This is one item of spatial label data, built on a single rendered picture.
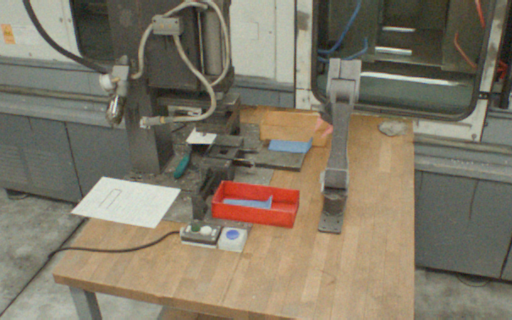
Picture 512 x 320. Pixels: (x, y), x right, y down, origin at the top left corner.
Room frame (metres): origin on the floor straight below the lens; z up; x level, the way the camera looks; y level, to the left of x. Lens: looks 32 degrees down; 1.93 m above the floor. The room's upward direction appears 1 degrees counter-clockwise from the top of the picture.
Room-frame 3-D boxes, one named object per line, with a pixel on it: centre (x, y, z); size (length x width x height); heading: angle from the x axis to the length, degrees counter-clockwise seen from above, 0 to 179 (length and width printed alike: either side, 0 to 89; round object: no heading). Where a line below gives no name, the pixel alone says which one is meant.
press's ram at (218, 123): (1.57, 0.19, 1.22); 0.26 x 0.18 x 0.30; 76
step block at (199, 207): (1.33, 0.18, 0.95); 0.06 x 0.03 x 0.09; 166
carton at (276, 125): (1.80, -0.14, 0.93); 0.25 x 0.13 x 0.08; 76
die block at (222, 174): (1.57, 0.12, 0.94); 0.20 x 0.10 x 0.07; 166
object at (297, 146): (1.68, -0.12, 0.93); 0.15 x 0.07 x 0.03; 78
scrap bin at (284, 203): (1.33, 0.01, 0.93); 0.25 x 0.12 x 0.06; 76
